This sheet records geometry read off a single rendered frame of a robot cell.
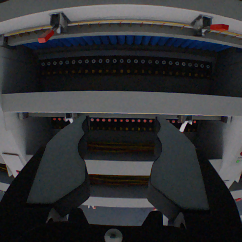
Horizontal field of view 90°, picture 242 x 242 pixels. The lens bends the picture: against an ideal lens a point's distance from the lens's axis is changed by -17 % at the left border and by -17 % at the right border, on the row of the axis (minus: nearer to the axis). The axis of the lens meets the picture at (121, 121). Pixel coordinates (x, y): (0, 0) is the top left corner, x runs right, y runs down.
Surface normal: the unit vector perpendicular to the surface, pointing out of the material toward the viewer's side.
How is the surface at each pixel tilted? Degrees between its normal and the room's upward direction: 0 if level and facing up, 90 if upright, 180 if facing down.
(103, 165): 109
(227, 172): 90
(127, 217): 180
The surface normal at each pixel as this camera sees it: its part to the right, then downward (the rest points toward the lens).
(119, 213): 0.00, -0.86
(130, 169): -0.03, 0.20
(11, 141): -0.04, 0.51
